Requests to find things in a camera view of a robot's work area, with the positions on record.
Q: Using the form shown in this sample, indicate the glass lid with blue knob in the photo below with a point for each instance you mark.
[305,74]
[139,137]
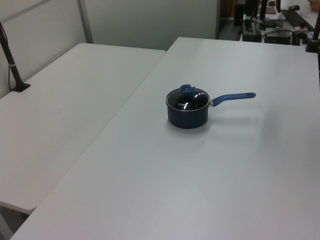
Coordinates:
[186,89]

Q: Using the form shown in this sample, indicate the white side table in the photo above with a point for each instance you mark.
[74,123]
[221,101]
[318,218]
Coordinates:
[62,105]

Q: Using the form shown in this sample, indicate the black computer box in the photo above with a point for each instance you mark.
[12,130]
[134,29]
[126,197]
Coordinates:
[278,38]

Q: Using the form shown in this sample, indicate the black pole with table clamp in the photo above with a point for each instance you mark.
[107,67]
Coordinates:
[312,46]

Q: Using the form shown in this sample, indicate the black keyboard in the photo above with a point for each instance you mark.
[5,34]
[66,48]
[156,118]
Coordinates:
[297,18]

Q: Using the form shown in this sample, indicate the black computer mouse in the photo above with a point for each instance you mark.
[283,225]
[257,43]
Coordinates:
[293,7]

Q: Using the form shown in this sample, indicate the black camera pole with clamp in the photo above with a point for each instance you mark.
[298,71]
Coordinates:
[14,72]

